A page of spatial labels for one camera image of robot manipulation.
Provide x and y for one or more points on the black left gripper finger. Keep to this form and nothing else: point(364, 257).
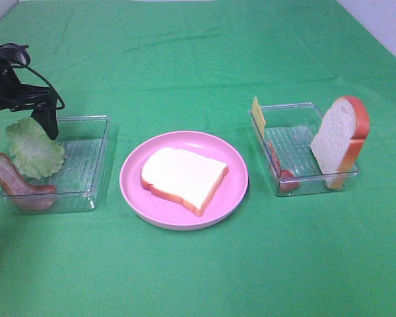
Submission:
point(48, 121)

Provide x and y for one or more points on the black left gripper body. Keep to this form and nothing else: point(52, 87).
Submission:
point(16, 95)

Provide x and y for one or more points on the toy lettuce leaf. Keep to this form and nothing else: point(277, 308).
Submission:
point(34, 153)

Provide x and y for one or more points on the thick toy bacon strip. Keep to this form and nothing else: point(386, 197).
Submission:
point(16, 188)

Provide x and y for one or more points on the toy bread slice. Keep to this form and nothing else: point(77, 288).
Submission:
point(340, 138)
point(183, 177)

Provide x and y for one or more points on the left clear plastic tray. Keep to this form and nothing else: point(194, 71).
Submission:
point(85, 168)

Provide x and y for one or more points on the clear plastic tray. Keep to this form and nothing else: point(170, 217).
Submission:
point(291, 129)
point(85, 168)

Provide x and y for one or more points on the green tablecloth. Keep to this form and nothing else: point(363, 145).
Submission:
point(158, 67)

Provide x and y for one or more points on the pink round plate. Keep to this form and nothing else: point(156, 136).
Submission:
point(171, 215)

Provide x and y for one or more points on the yellow toy cheese slice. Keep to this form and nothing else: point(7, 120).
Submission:
point(258, 116)

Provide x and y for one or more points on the right clear plastic tray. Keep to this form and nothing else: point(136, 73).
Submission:
point(291, 129)

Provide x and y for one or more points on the thin toy bacon strip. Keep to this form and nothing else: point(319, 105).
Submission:
point(283, 176)

